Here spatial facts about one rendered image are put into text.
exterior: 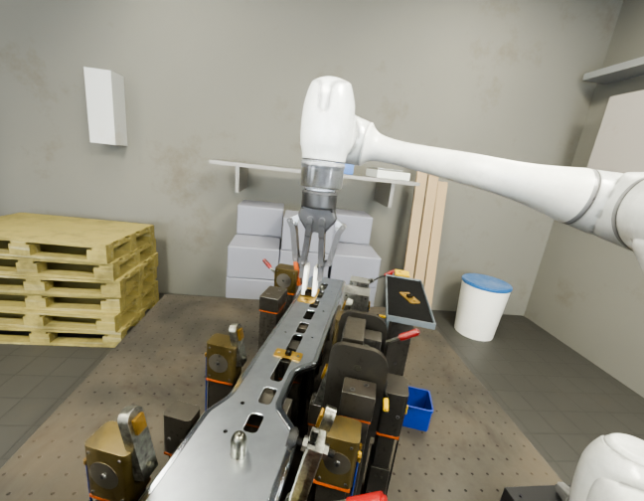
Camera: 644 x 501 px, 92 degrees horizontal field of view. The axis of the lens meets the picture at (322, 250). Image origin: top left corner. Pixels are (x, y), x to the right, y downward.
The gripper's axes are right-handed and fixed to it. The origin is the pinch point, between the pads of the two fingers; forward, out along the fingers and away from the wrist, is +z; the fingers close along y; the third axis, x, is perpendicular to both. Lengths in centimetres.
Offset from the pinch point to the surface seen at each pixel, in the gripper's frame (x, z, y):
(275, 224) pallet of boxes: -191, 28, 66
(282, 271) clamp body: -70, 25, 25
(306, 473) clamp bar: 34.5, 13.6, -7.8
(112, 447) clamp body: 27.9, 26.5, 27.4
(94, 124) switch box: -189, -37, 234
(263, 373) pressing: -4.4, 30.7, 10.7
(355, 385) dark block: 8.4, 18.8, -13.3
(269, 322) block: -44, 38, 22
